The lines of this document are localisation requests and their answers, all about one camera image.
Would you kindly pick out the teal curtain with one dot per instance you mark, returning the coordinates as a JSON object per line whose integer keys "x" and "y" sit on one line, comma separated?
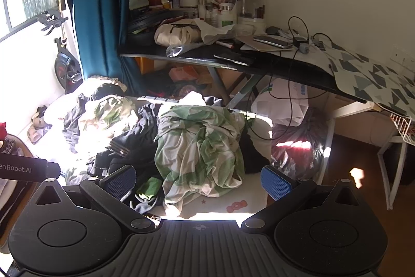
{"x": 97, "y": 4}

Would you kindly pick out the beige slipper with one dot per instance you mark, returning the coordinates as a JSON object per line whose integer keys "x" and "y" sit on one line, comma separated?
{"x": 40, "y": 116}
{"x": 39, "y": 134}

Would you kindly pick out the pile of dark clothes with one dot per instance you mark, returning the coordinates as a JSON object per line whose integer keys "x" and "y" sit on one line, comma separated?
{"x": 142, "y": 131}

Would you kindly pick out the cream cloth bag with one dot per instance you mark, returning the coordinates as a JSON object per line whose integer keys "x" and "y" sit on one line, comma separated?
{"x": 176, "y": 34}

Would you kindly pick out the clear plastic bag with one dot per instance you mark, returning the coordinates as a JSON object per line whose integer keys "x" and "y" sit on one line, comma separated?
{"x": 181, "y": 50}

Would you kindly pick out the black charger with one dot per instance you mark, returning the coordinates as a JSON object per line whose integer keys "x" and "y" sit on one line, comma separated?
{"x": 299, "y": 40}

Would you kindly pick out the bright green cloth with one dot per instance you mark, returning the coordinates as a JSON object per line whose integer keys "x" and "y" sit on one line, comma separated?
{"x": 149, "y": 188}

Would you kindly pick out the grey plug adapter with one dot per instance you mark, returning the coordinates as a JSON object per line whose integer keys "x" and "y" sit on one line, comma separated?
{"x": 304, "y": 48}

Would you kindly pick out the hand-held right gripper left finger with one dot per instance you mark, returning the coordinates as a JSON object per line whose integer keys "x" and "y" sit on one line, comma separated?
{"x": 121, "y": 182}

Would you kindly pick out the white metal table frame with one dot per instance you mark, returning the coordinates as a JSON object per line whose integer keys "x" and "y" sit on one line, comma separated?
{"x": 394, "y": 173}

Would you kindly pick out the green pink patterned pajama garment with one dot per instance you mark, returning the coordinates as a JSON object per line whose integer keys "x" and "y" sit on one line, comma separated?
{"x": 201, "y": 147}

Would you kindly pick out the geometric patterned table mat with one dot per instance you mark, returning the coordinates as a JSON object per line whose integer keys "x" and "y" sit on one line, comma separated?
{"x": 363, "y": 76}

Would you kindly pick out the dark trash bag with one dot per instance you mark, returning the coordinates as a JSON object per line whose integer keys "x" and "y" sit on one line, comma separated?
{"x": 295, "y": 157}

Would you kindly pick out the green pink patterned pajama pants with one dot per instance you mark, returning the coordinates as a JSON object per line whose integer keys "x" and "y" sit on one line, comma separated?
{"x": 110, "y": 115}

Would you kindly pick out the crumpled white plastic wrap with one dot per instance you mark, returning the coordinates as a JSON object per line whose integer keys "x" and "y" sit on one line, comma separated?
{"x": 215, "y": 32}

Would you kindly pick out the white bottle green label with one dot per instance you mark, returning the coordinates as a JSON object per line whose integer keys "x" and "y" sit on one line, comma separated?
{"x": 227, "y": 17}

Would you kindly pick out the tan notebook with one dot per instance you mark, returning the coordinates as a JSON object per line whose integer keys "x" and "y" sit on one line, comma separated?
{"x": 256, "y": 46}

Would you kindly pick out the smartphone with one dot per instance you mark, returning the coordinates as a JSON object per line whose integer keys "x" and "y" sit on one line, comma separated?
{"x": 272, "y": 41}

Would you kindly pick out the pink box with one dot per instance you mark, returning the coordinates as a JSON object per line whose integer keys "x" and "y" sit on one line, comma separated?
{"x": 181, "y": 73}

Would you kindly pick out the black exercise bike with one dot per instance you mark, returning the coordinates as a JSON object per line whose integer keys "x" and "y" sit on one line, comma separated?
{"x": 66, "y": 69}

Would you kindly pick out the lipstick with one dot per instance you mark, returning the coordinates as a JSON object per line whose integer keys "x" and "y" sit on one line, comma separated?
{"x": 225, "y": 44}

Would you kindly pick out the black tablet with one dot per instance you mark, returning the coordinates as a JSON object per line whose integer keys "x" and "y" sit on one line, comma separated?
{"x": 235, "y": 59}

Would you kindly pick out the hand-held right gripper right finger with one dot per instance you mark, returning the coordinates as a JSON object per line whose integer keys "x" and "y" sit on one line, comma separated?
{"x": 277, "y": 183}

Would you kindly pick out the clear glass jar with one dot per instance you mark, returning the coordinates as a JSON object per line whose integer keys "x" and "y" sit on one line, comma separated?
{"x": 253, "y": 8}

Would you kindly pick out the white printed plastic bag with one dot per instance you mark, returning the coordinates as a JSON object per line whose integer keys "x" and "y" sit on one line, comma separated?
{"x": 278, "y": 102}

